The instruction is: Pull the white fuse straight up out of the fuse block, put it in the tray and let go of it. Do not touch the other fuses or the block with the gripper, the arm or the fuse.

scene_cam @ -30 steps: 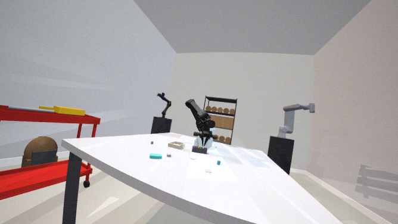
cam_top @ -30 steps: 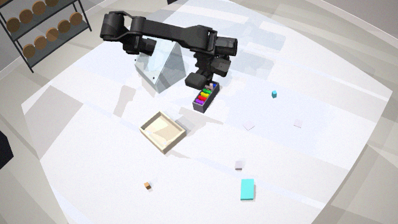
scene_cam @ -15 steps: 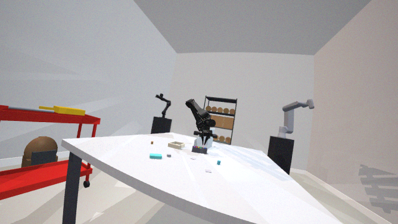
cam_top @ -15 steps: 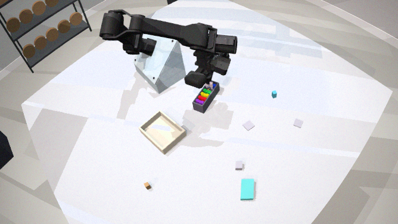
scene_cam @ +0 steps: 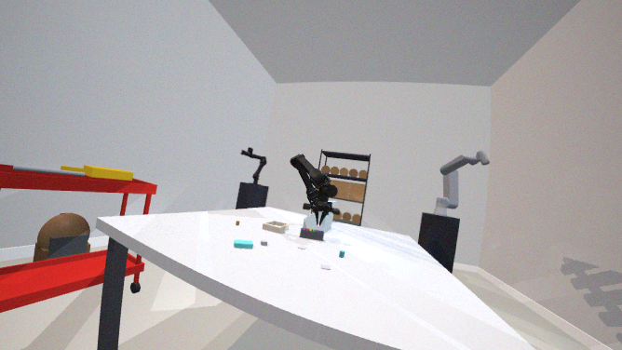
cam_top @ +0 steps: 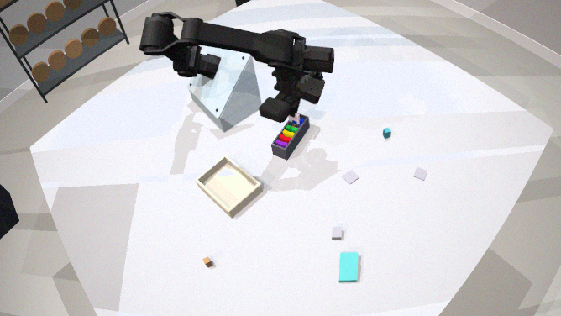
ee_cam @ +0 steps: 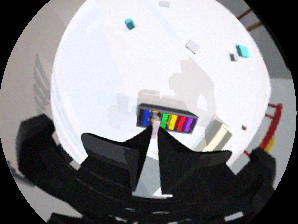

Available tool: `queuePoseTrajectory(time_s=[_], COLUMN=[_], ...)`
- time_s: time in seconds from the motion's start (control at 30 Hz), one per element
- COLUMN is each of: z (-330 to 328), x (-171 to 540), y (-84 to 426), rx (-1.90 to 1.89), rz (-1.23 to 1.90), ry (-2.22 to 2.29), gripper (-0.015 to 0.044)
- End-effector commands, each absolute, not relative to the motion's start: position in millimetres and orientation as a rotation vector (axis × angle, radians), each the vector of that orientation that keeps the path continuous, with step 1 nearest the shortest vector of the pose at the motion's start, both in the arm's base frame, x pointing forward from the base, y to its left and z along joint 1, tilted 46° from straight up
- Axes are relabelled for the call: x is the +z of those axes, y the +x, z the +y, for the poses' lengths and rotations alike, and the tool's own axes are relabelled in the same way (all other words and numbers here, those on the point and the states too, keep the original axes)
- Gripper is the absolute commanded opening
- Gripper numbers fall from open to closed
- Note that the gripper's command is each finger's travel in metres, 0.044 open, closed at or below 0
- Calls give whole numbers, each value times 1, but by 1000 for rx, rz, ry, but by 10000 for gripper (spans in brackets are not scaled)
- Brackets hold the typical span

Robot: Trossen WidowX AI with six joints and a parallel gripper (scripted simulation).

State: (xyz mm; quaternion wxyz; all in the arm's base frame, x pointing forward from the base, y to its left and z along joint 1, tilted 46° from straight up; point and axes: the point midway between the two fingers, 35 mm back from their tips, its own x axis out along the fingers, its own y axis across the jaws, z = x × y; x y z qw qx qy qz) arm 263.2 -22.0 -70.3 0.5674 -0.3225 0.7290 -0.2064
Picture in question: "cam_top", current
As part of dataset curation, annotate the turquoise rectangular block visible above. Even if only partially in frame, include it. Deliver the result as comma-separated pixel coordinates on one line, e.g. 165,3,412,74
338,252,358,283

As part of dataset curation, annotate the small teal block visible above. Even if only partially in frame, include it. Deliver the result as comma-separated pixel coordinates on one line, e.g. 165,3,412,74
383,127,391,139

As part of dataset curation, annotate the small tan block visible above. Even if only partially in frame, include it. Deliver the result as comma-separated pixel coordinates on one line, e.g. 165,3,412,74
203,257,213,268

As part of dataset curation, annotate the green fuse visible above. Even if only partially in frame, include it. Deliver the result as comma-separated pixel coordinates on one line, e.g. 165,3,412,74
286,125,298,133

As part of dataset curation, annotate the cream shallow tray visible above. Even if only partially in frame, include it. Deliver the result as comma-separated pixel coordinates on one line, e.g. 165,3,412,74
195,155,263,219

